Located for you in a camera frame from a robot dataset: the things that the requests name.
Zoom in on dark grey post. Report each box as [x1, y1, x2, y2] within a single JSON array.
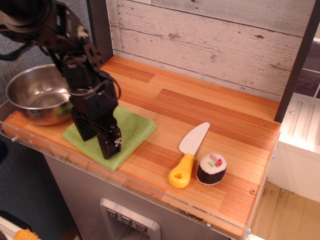
[[86, 0, 114, 62], [274, 0, 320, 123]]

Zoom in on orange plush toy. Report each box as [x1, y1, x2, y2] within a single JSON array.
[[13, 229, 39, 240]]

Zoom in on dark grey left post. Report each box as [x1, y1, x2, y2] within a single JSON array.
[[86, 0, 114, 62]]

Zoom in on plush sushi roll toy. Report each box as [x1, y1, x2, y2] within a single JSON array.
[[196, 153, 227, 186]]

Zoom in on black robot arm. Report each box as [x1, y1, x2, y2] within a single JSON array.
[[0, 0, 122, 159]]

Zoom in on toy knife yellow handle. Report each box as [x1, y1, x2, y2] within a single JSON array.
[[168, 122, 210, 189]]

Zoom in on stainless steel bowl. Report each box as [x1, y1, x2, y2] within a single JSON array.
[[5, 64, 73, 126]]

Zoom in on clear acrylic table guard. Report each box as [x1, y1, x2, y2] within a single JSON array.
[[2, 112, 280, 240]]

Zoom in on green towel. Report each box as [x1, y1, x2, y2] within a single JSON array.
[[62, 105, 156, 171]]

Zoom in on grey dispenser panel with buttons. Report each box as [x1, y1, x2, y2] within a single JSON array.
[[99, 197, 162, 240]]

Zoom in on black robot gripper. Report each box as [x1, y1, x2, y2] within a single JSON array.
[[61, 59, 122, 159]]

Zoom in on dark grey right post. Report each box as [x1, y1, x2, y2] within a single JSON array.
[[274, 0, 320, 123]]

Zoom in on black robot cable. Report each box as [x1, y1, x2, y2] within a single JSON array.
[[0, 43, 33, 62]]

